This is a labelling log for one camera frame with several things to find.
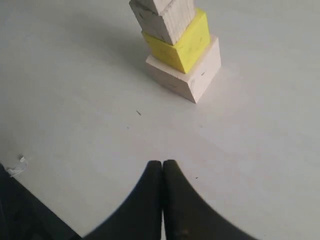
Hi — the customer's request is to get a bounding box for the medium plain wooden cube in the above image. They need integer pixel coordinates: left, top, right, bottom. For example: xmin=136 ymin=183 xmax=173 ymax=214
xmin=129 ymin=0 xmax=196 ymax=46

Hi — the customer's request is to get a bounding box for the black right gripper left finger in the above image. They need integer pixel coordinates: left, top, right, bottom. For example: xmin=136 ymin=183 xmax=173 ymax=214
xmin=84 ymin=160 xmax=163 ymax=240

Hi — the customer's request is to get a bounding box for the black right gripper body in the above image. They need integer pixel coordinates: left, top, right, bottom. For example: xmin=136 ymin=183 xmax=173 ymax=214
xmin=0 ymin=165 xmax=82 ymax=240

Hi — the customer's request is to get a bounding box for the yellow painted wooden cube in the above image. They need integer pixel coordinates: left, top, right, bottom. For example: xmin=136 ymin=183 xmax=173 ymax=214
xmin=141 ymin=8 xmax=211 ymax=74

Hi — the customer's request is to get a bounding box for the large light wooden cube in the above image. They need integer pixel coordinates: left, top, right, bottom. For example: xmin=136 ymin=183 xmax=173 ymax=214
xmin=145 ymin=35 xmax=222 ymax=104

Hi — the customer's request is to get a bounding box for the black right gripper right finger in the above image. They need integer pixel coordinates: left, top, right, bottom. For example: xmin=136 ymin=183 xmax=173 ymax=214
xmin=163 ymin=160 xmax=254 ymax=240

